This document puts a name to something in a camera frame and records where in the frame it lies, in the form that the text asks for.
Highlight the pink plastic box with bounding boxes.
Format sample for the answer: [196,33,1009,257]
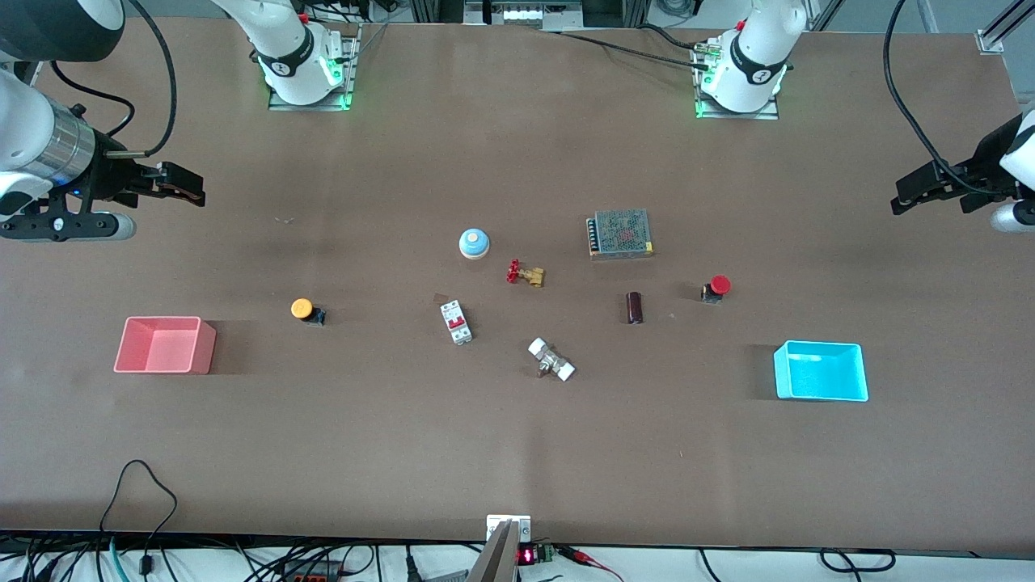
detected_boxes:
[113,315,218,375]

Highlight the aluminium frame profile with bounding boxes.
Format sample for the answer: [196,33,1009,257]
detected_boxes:
[976,0,1035,57]

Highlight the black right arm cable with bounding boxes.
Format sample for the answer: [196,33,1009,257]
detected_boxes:
[50,0,179,158]

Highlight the red clip lead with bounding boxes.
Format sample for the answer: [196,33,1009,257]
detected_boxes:
[556,545,625,582]

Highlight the metal mesh power supply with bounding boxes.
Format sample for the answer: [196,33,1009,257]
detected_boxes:
[586,209,655,260]

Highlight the brass valve red handle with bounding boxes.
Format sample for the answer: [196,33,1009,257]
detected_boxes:
[506,259,547,289]

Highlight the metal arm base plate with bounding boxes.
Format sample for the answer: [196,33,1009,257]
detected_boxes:
[268,23,362,112]
[692,39,780,121]

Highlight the grey aluminium camera bar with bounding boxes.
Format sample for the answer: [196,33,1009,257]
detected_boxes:
[467,520,519,582]

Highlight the black looped table cable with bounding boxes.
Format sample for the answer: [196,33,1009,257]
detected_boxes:
[99,459,180,576]

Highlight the cyan plastic box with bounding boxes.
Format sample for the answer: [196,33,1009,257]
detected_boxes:
[772,340,870,403]

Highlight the black base power cable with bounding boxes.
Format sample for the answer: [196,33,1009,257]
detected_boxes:
[556,23,712,70]

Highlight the white circuit breaker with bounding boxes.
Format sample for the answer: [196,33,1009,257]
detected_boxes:
[440,300,475,346]

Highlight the black coiled floor cable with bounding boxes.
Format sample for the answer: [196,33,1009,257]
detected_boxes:
[819,548,898,574]

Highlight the metal fitting white caps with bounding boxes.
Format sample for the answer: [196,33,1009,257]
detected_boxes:
[527,337,577,383]

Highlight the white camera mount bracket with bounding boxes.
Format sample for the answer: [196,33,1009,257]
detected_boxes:
[486,514,533,544]

